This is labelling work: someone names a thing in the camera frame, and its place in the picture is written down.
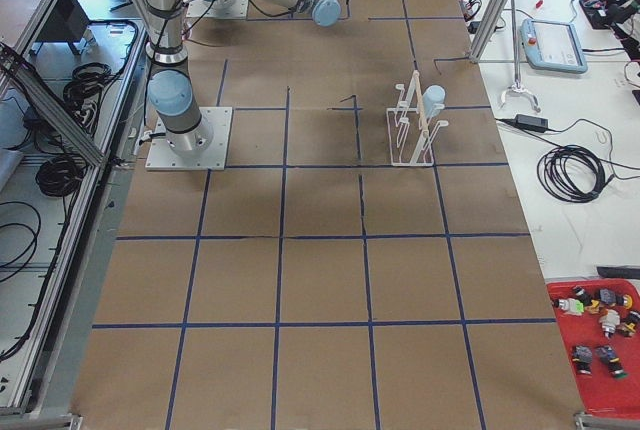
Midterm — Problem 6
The aluminium frame post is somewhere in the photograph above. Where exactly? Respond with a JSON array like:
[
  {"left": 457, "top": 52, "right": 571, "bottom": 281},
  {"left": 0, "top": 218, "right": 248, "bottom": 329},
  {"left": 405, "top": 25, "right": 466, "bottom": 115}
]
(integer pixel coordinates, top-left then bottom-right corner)
[{"left": 469, "top": 0, "right": 507, "bottom": 63}]

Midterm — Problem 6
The red parts bin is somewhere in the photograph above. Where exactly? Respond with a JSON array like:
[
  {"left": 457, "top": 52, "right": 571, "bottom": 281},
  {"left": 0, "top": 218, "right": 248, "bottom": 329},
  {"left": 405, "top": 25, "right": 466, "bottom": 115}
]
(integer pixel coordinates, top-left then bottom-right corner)
[{"left": 547, "top": 279, "right": 639, "bottom": 419}]

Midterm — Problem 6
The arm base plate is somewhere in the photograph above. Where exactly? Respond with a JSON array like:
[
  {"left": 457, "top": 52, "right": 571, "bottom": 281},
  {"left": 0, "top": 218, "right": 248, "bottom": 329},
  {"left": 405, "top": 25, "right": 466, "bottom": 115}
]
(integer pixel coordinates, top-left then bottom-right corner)
[
  {"left": 146, "top": 107, "right": 233, "bottom": 171},
  {"left": 186, "top": 0, "right": 248, "bottom": 20}
]

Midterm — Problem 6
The white wire cup rack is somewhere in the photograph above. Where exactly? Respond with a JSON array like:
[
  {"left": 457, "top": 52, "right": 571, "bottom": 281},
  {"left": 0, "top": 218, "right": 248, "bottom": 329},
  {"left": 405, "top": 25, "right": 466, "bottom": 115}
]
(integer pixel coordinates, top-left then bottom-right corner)
[{"left": 386, "top": 70, "right": 449, "bottom": 167}]

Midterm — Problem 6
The coiled black cable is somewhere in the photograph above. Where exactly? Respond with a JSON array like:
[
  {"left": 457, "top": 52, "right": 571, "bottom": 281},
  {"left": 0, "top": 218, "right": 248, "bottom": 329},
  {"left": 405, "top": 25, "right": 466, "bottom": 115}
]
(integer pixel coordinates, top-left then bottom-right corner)
[{"left": 537, "top": 145, "right": 607, "bottom": 202}]

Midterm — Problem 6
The black power adapter brick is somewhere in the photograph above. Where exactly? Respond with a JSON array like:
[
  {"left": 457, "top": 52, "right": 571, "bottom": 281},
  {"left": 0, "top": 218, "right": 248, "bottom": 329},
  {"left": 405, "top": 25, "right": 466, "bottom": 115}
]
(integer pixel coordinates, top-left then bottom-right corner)
[{"left": 514, "top": 114, "right": 549, "bottom": 133}]

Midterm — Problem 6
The light blue plastic cup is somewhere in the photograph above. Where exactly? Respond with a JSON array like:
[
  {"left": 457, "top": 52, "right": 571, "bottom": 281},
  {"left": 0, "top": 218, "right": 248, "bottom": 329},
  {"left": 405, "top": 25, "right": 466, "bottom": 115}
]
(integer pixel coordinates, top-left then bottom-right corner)
[{"left": 422, "top": 85, "right": 446, "bottom": 119}]

